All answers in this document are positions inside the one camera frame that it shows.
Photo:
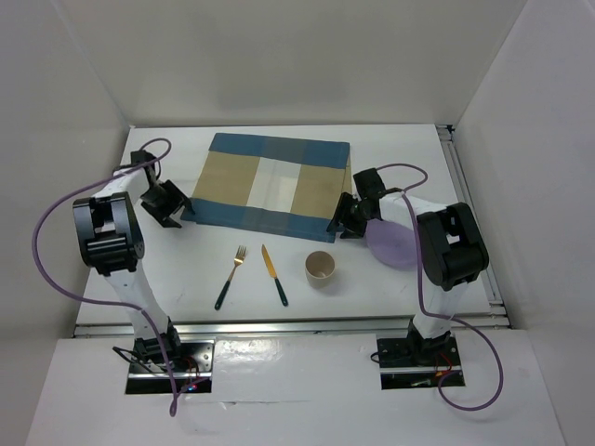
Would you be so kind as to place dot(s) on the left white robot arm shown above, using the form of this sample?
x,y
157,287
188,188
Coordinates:
x,y
111,243

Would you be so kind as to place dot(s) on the aluminium frame rail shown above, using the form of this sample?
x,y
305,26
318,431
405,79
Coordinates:
x,y
188,267

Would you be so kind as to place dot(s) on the purple plate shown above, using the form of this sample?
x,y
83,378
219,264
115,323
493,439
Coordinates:
x,y
392,244

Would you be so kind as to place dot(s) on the beige cup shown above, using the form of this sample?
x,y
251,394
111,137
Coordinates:
x,y
320,267

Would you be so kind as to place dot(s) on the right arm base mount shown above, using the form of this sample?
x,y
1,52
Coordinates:
x,y
399,369

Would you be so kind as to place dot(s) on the gold fork green handle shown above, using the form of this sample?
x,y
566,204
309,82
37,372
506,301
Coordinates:
x,y
238,261

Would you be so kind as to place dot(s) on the gold knife green handle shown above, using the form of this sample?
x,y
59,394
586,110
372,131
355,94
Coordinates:
x,y
273,274

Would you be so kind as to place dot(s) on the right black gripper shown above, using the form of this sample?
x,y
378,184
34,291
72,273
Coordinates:
x,y
342,211

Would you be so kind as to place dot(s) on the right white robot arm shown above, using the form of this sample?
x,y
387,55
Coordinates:
x,y
449,252

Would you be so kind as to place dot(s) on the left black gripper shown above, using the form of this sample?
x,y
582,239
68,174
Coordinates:
x,y
177,196

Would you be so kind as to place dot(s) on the blue and tan placemat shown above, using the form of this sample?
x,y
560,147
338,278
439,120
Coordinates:
x,y
281,186

